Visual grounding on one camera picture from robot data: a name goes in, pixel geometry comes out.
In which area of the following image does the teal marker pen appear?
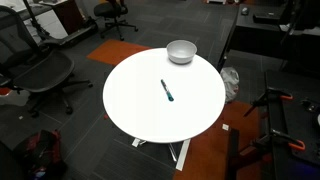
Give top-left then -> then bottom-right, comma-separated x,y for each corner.
161,79 -> 174,102

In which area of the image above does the round white table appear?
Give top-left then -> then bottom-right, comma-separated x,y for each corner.
102,47 -> 227,172

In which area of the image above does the white bowl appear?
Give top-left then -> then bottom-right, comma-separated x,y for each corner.
166,40 -> 197,64

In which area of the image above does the white plastic bag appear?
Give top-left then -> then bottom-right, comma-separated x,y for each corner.
220,67 -> 240,103

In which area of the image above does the black office chair far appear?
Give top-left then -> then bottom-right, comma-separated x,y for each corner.
94,0 -> 138,41

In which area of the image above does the black orange clamp upper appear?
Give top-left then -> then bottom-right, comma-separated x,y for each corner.
244,87 -> 293,117

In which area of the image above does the black orange clamp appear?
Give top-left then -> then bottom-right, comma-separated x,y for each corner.
244,87 -> 293,117
250,129 -> 306,151

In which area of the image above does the computer mouse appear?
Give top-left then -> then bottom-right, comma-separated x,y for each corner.
241,7 -> 249,15

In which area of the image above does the black desk top right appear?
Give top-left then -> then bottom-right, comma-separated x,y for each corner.
217,5 -> 320,71

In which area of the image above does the black box on desk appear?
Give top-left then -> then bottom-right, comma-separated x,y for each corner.
253,13 -> 280,24

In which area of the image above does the black workbench right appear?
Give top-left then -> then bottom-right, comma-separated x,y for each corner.
265,71 -> 320,180

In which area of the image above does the red and black backpack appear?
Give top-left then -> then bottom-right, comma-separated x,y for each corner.
13,130 -> 67,180

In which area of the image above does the black mesh office chair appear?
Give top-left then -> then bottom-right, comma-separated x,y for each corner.
0,5 -> 93,117

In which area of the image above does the black orange clamp lower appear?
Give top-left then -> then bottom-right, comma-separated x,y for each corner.
250,129 -> 306,151

